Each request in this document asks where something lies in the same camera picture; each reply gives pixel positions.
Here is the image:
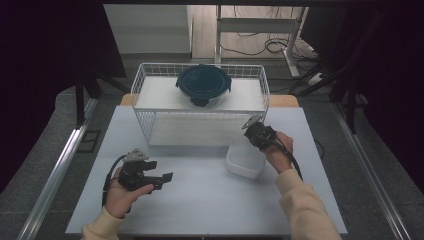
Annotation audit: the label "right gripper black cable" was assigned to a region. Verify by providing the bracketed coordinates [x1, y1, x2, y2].
[265, 135, 304, 182]

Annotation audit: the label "person's left hand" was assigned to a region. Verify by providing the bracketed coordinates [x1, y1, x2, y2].
[104, 166, 156, 220]

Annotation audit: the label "black floor cables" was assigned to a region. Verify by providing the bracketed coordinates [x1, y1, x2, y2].
[219, 5, 322, 64]

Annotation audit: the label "white cabinet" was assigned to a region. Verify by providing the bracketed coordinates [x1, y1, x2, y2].
[103, 3, 193, 55]

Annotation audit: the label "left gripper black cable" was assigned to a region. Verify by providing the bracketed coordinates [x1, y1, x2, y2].
[101, 154, 128, 208]

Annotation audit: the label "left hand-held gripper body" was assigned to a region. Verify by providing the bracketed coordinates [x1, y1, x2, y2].
[117, 148, 164, 192]

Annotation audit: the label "person's right hand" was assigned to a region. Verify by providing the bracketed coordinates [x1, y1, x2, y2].
[261, 131, 295, 175]

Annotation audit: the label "white power strip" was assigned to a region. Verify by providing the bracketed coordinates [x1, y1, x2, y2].
[305, 71, 325, 87]

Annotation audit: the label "wooden board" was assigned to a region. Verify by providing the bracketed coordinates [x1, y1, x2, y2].
[119, 93, 300, 109]

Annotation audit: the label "round container with blue lid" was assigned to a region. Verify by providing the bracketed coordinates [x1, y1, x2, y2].
[175, 63, 233, 109]

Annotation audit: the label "dark curtain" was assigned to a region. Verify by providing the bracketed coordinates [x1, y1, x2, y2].
[0, 0, 128, 195]
[301, 0, 424, 195]

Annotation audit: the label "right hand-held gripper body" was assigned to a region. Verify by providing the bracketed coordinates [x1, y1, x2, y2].
[242, 114, 278, 150]

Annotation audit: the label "aluminium rail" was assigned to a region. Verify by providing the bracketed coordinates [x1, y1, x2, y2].
[16, 97, 100, 240]
[332, 99, 413, 240]

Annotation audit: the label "white metal desk frame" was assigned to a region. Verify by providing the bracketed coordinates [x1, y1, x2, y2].
[214, 4, 310, 78]

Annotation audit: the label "white wire rack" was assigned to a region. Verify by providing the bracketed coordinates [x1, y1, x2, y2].
[130, 62, 271, 148]

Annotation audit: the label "white square bowl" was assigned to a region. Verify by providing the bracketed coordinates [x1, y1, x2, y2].
[225, 139, 268, 180]

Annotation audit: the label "black stand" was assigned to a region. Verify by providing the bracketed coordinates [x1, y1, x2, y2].
[289, 56, 372, 135]
[74, 65, 132, 130]

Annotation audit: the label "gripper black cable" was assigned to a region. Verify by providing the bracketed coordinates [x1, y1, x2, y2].
[265, 135, 304, 182]
[101, 154, 128, 208]

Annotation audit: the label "black floor bracket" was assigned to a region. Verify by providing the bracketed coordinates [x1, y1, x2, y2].
[77, 129, 102, 154]

